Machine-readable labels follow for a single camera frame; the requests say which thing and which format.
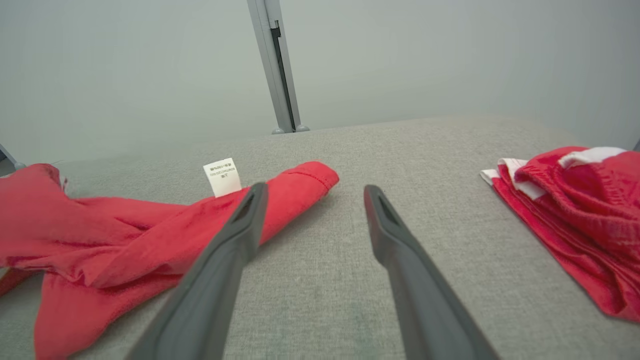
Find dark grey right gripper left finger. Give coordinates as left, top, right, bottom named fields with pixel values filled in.
left=124, top=182, right=270, bottom=360

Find red shorts with white stripes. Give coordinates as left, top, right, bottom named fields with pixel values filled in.
left=479, top=145, right=640, bottom=324

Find grey partition centre post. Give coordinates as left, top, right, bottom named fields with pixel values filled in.
left=246, top=0, right=311, bottom=135

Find red shirt with white label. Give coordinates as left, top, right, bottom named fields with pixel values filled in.
left=0, top=157, right=341, bottom=360

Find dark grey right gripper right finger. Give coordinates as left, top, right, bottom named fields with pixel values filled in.
left=363, top=184, right=501, bottom=360

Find grey partition corner post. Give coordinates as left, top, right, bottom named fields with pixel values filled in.
left=0, top=144, right=27, bottom=172

